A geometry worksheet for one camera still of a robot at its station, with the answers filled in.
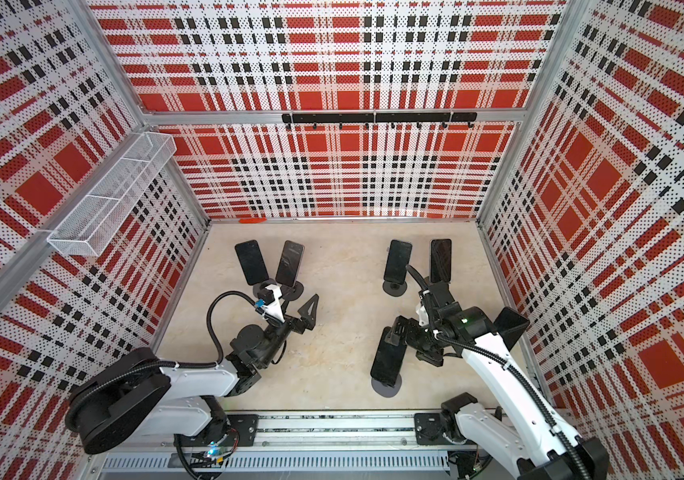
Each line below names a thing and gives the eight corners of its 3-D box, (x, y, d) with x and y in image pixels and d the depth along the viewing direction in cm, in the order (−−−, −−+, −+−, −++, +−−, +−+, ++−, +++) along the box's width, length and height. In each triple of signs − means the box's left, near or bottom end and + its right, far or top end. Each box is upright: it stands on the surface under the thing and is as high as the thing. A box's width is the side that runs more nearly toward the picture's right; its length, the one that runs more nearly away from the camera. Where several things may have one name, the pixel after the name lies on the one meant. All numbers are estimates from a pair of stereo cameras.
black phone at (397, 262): (382, 287, 103) (385, 258, 90) (389, 269, 108) (392, 238, 96) (400, 293, 102) (406, 263, 89) (406, 273, 107) (412, 243, 94)
